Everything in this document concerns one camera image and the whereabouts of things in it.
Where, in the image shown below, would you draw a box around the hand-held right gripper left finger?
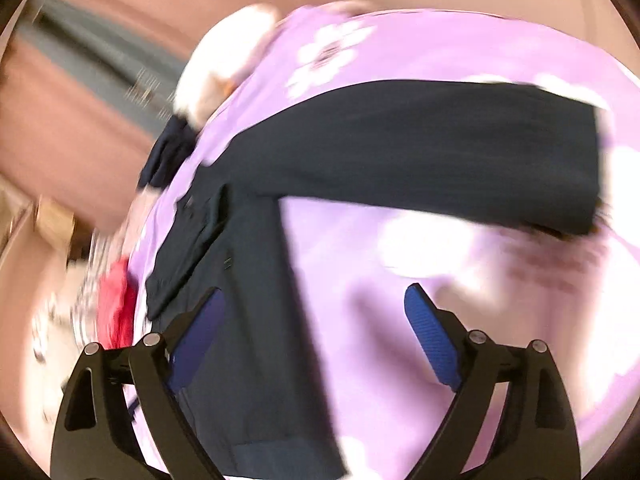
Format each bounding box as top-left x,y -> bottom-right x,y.
50,287 -> 229,480

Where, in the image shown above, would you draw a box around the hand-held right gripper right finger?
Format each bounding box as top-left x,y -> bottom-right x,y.
405,283 -> 582,480

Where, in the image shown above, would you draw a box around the dark navy pants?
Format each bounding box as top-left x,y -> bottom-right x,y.
145,80 -> 608,480

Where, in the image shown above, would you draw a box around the red garment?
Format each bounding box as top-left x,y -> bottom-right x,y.
96,257 -> 139,351

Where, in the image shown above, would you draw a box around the purple floral bedsheet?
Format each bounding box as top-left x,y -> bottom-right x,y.
115,2 -> 640,480

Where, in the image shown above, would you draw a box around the cardboard box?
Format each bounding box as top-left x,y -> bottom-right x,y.
34,197 -> 77,252

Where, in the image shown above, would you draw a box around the folded dark navy cloth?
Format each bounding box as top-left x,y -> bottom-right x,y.
137,115 -> 202,192

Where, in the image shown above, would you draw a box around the pink curtain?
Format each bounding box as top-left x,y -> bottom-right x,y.
0,0 -> 351,233

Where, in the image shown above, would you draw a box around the white plush toy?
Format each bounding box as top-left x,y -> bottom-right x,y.
172,2 -> 281,127

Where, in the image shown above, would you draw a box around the teal box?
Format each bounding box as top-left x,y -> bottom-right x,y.
30,0 -> 187,133

